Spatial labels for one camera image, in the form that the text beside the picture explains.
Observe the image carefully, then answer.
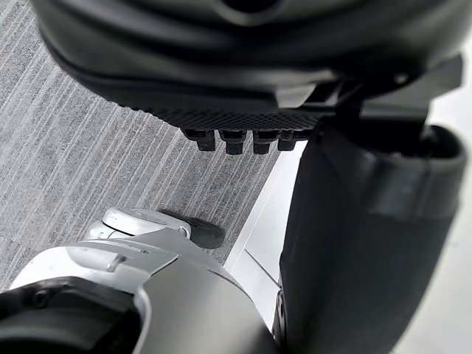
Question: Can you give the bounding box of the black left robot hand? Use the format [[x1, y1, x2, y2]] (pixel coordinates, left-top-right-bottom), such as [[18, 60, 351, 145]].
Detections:
[[29, 0, 470, 354]]

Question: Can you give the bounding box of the white cabinet panel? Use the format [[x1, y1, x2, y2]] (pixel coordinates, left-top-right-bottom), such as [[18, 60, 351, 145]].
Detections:
[[223, 142, 309, 354]]

